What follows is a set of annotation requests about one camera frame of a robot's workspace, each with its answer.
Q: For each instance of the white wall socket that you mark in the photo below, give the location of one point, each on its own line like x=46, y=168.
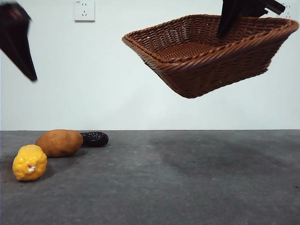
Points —
x=290, y=10
x=84, y=11

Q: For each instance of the purple eggplant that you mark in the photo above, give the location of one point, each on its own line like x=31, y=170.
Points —
x=96, y=140

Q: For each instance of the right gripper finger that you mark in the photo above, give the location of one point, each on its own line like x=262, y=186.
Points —
x=229, y=14
x=272, y=5

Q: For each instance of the brown potato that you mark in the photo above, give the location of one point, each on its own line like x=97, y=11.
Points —
x=59, y=143

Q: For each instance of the brown wicker basket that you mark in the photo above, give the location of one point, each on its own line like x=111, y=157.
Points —
x=211, y=75

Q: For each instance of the yellow corn cob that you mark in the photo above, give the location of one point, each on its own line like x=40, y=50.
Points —
x=28, y=164

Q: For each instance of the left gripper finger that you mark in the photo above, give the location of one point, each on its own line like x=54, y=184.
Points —
x=16, y=39

